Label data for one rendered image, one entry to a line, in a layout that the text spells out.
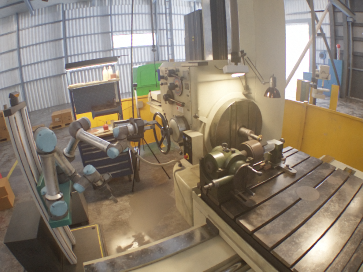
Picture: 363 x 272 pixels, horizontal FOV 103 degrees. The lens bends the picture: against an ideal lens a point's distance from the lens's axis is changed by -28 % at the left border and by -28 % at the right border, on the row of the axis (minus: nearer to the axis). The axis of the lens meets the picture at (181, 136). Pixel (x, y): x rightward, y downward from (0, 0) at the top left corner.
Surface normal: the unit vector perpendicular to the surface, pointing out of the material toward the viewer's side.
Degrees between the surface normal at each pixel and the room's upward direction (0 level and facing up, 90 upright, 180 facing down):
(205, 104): 90
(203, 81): 90
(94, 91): 90
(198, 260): 0
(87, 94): 90
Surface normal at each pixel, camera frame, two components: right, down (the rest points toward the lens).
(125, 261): -0.05, -0.93
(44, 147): 0.76, 0.07
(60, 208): 0.74, 0.33
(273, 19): 0.45, 0.30
